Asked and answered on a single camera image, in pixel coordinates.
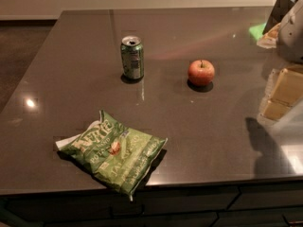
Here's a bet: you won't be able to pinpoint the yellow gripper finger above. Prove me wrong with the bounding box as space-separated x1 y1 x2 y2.
260 98 292 121

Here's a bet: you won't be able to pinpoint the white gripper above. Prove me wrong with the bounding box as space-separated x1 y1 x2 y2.
270 0 303 107

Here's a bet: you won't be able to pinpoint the green jalapeno chip bag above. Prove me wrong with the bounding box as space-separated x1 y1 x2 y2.
56 110 167 201

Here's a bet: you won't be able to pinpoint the green soda can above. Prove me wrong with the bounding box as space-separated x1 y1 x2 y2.
120 35 144 80

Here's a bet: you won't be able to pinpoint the green object in background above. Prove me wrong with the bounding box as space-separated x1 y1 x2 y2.
249 23 266 41

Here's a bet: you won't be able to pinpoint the red apple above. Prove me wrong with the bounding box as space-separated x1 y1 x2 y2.
187 60 215 86

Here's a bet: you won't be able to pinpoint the dark box in background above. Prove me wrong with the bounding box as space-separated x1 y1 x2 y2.
263 0 295 34

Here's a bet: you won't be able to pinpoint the dark cabinet drawers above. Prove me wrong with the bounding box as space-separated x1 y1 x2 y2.
0 183 303 227

